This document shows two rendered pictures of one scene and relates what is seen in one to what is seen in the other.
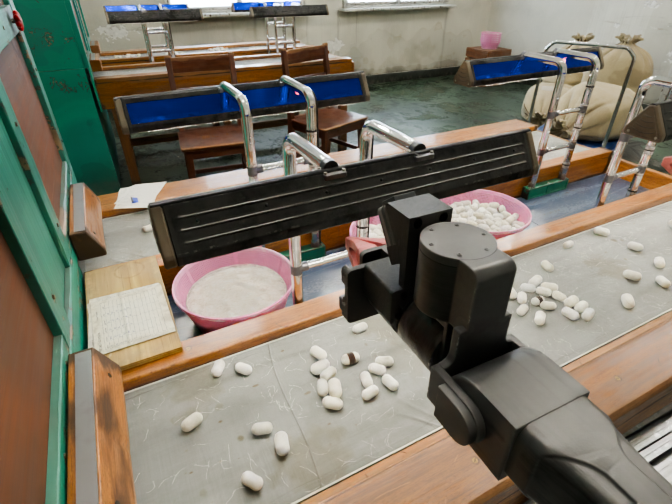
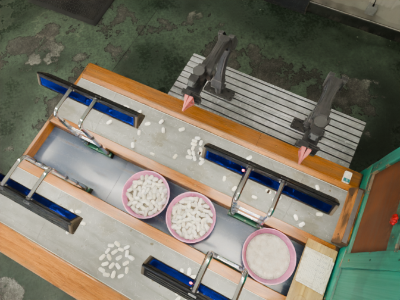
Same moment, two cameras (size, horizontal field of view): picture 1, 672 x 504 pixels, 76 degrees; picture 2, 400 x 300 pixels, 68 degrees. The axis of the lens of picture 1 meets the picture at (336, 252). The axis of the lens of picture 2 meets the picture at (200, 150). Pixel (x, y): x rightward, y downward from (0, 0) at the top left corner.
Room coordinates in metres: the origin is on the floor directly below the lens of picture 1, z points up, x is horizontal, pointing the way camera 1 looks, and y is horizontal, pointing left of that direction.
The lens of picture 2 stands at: (0.97, 0.10, 2.36)
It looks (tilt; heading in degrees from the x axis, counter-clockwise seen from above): 69 degrees down; 244
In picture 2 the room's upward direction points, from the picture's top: 10 degrees counter-clockwise
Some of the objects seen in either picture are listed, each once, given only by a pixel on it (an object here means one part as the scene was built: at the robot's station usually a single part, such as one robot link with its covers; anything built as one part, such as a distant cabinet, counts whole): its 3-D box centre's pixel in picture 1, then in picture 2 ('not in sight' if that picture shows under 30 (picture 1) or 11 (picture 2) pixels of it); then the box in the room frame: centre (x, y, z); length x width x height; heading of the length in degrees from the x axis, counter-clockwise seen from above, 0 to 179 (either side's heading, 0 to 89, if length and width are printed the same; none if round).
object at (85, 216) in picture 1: (86, 216); not in sight; (0.94, 0.62, 0.83); 0.30 x 0.06 x 0.07; 27
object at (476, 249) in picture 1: (470, 324); (319, 121); (0.24, -0.10, 1.11); 0.12 x 0.09 x 0.12; 25
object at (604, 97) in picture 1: (590, 111); not in sight; (3.44, -2.01, 0.40); 0.74 x 0.56 x 0.38; 116
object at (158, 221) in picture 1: (373, 181); (267, 175); (0.59, -0.06, 1.08); 0.62 x 0.08 x 0.07; 117
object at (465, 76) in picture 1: (535, 64); (20, 194); (1.53, -0.66, 1.08); 0.62 x 0.08 x 0.07; 117
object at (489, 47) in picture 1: (487, 58); not in sight; (6.37, -2.08, 0.32); 0.42 x 0.42 x 0.64; 25
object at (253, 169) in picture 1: (273, 176); (219, 278); (1.02, 0.16, 0.90); 0.20 x 0.19 x 0.45; 117
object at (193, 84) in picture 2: not in sight; (193, 86); (0.59, -0.61, 1.13); 0.07 x 0.06 x 0.11; 115
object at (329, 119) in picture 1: (326, 118); not in sight; (3.08, 0.07, 0.45); 0.44 x 0.43 x 0.91; 135
